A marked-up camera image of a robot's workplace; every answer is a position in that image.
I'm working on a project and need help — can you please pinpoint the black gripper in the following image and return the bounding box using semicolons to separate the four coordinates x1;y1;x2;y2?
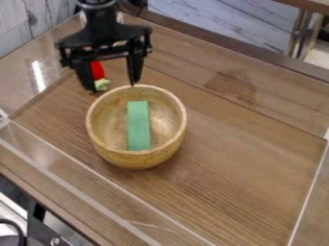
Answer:
55;6;151;92

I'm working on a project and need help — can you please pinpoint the green rectangular stick block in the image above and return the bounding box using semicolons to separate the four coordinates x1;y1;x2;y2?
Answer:
127;101;150;151

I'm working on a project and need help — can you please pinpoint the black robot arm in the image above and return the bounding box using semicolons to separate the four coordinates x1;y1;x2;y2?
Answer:
55;0;153;92

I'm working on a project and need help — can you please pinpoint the brown wooden bowl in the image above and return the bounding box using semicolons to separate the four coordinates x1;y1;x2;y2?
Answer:
86;85;186;169

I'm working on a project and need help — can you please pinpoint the red plush strawberry toy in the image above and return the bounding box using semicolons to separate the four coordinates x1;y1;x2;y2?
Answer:
90;61;110;91

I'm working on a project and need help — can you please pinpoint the clear acrylic front barrier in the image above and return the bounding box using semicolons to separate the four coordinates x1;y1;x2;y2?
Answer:
0;114;214;246

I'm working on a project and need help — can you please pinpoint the clear acrylic corner bracket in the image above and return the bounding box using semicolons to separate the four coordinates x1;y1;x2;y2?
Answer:
79;11;125;27

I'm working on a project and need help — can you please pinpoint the metal chair frame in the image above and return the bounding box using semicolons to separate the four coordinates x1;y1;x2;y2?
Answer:
288;10;329;61

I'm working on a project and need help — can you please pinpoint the black table leg bracket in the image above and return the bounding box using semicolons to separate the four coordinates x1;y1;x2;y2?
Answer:
27;204;72;246

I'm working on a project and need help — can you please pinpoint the black cable under table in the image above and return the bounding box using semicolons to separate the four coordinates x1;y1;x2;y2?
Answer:
0;218;28;246

